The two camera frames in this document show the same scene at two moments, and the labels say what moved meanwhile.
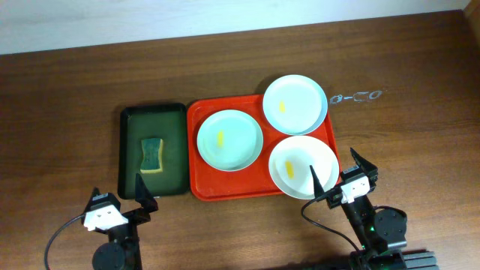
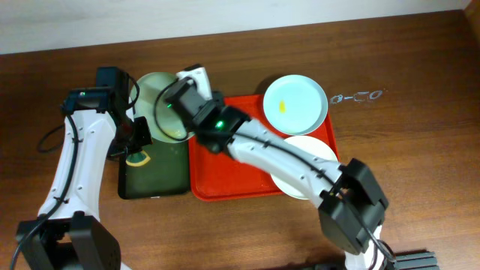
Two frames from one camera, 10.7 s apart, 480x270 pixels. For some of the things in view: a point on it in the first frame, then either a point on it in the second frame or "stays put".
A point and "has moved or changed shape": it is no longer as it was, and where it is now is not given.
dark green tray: x=154 y=143 stays put
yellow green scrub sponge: x=152 y=157 to x=137 y=159
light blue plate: x=229 y=140 has moved or changed shape
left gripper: x=132 y=214 to x=139 y=132
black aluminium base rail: x=420 y=259 stays put
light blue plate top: x=295 y=104 stays put
